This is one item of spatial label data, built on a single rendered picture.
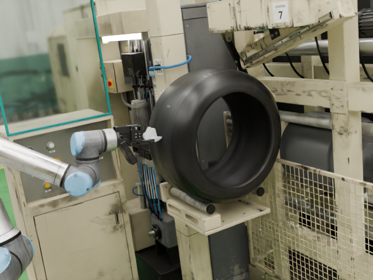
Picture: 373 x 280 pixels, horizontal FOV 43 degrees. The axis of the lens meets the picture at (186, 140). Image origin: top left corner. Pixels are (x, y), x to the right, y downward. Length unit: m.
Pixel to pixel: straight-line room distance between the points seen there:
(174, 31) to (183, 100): 0.49
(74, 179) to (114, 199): 0.98
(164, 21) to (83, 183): 0.94
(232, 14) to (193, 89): 0.45
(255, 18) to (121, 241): 1.45
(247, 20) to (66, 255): 1.53
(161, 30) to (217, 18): 0.27
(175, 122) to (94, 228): 0.98
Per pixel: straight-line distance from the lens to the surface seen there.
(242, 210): 2.34
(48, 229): 2.63
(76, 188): 1.75
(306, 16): 2.00
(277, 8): 2.02
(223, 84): 2.01
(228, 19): 2.29
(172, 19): 2.35
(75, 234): 2.68
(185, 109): 1.95
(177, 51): 2.36
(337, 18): 1.99
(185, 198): 2.27
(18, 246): 2.06
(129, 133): 1.94
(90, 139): 1.86
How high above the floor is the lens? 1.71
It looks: 14 degrees down
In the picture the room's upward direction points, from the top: 7 degrees counter-clockwise
